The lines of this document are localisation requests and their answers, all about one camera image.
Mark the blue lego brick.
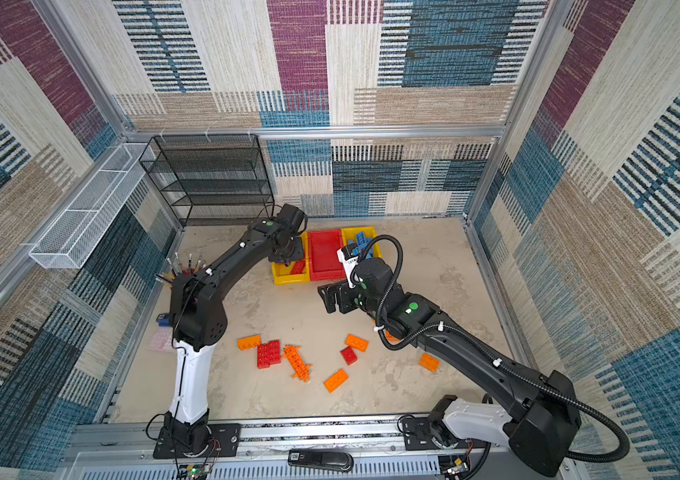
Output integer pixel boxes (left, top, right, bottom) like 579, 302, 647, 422
346, 230, 373, 256

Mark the orange lego brick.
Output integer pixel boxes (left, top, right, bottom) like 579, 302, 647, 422
237, 334, 262, 351
419, 353, 440, 373
324, 369, 349, 393
346, 334, 369, 352

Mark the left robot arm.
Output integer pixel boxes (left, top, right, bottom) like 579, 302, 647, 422
154, 204, 307, 460

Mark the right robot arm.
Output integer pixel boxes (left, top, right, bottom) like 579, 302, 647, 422
318, 234, 630, 477

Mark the left yellow plastic bin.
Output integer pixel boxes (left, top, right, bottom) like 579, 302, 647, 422
271, 233, 311, 285

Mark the yellow plastic bin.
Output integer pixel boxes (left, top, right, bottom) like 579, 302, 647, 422
336, 226, 377, 261
271, 233, 311, 285

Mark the red plastic bin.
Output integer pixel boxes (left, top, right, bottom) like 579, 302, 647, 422
308, 229, 345, 281

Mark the right yellow plastic bin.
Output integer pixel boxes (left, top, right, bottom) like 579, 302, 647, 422
336, 226, 377, 261

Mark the red metal pencil cup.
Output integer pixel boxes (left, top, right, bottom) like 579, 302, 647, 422
156, 252, 201, 286

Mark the blue stapler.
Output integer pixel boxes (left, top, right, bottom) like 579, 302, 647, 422
156, 313, 171, 327

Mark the pink calculator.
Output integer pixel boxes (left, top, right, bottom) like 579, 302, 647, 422
148, 327, 175, 353

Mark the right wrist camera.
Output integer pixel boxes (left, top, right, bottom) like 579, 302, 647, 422
337, 241, 361, 288

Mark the black wire mesh shelf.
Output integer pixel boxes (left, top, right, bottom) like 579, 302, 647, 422
139, 134, 276, 227

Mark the black remote on rail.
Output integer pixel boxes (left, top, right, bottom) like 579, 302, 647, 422
288, 449, 355, 473

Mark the white wire wall basket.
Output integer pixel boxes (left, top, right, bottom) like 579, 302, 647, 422
29, 143, 146, 269

